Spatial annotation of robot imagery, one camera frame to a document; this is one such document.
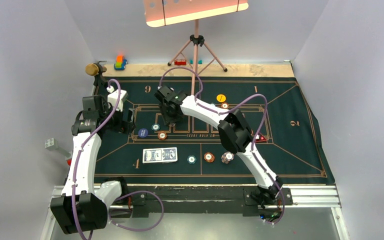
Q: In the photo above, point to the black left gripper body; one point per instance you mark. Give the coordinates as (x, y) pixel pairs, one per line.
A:
(117, 123)

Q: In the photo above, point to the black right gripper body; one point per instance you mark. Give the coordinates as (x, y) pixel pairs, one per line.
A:
(168, 115)

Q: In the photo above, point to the green chips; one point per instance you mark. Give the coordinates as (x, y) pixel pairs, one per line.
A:
(155, 127)

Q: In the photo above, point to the red chips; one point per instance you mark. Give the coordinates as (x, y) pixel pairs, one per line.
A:
(224, 105)
(162, 135)

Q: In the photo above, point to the green poker chip stack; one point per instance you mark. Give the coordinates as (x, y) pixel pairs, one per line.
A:
(191, 159)

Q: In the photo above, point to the red yellow poker chip stack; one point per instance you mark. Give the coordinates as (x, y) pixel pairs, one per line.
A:
(209, 157)

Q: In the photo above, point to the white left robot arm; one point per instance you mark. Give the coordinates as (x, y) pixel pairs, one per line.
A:
(80, 206)

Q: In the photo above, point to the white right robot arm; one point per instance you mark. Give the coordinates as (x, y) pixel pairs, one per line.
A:
(233, 129)

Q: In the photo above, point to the blue round blind button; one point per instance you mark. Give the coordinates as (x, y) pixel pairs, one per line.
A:
(143, 133)

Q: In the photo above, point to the red toy block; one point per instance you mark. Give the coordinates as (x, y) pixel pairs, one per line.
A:
(180, 62)

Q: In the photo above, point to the teal toy block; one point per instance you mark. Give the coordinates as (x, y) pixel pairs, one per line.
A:
(191, 61)

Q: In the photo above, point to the yellow round dealer button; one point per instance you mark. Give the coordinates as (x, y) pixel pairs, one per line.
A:
(221, 98)

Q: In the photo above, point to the pink tripod music stand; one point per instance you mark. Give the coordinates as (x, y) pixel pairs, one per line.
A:
(162, 13)

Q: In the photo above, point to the blue playing card deck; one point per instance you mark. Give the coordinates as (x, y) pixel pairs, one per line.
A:
(160, 155)

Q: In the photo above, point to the dark green poker mat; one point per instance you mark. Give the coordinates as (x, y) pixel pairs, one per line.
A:
(275, 106)

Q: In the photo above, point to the colourful toy block car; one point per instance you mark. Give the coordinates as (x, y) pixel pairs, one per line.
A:
(120, 63)

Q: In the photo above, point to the grey toy brick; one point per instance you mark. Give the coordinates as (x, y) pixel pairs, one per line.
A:
(51, 144)

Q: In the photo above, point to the red triangular card marker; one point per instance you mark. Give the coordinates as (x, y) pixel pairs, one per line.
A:
(260, 138)

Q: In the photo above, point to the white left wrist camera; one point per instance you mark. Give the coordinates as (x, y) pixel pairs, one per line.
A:
(116, 98)

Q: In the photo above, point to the aluminium frame rail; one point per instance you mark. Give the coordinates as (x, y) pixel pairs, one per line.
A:
(303, 196)

